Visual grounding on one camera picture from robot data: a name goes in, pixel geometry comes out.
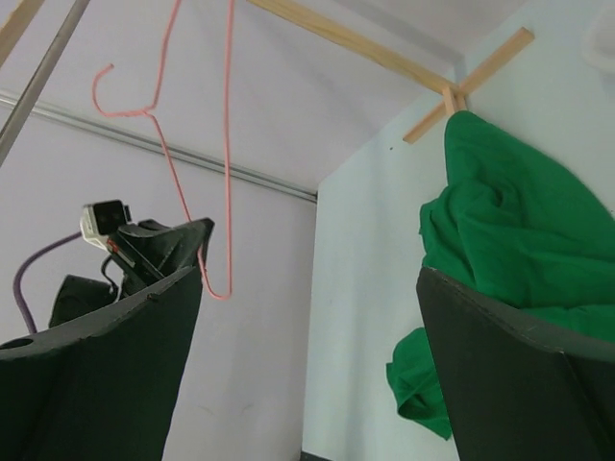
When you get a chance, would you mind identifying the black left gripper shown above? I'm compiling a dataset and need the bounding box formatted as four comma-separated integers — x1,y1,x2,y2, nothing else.
105,218,214,299

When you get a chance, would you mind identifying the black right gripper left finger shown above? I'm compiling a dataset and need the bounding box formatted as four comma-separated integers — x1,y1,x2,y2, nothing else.
1,268,201,460

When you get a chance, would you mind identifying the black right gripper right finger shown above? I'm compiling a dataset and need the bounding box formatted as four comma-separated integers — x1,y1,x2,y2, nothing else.
416,268,614,460

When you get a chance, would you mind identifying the pink wire hanger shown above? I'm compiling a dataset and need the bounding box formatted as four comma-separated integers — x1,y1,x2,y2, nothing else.
92,0,236,303

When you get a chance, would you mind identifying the green t shirt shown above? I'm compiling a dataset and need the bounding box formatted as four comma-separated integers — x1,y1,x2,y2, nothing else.
385,109,615,441

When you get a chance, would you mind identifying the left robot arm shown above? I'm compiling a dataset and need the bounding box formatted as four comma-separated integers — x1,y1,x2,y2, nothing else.
49,218,214,328

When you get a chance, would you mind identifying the wooden clothes rack stand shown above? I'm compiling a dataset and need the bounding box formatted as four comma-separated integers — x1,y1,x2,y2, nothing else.
0,0,535,145

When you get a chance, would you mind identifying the white plastic basket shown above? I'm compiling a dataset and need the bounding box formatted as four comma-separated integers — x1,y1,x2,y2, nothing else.
581,3,614,75

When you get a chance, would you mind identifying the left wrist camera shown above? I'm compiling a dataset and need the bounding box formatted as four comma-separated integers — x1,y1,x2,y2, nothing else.
80,200,132,250

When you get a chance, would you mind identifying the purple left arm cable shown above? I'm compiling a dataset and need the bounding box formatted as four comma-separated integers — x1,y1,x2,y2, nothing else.
12,230,86,335

